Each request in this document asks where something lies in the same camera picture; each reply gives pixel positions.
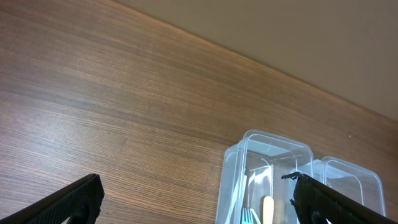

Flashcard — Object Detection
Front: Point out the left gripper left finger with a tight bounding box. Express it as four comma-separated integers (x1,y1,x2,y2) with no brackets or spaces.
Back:
1,174,104,224

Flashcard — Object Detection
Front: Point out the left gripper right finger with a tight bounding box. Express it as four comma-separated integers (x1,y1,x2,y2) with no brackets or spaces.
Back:
281,172,397,224

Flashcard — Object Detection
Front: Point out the cream plastic fork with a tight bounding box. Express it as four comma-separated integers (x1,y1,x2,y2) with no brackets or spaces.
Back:
262,196,274,224

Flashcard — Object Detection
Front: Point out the clear plastic container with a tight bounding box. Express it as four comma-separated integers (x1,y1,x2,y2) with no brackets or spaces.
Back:
313,156,386,216
216,130,313,223

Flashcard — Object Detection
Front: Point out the pale blue plastic fork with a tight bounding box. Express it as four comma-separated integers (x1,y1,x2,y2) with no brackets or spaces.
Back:
241,208,254,224

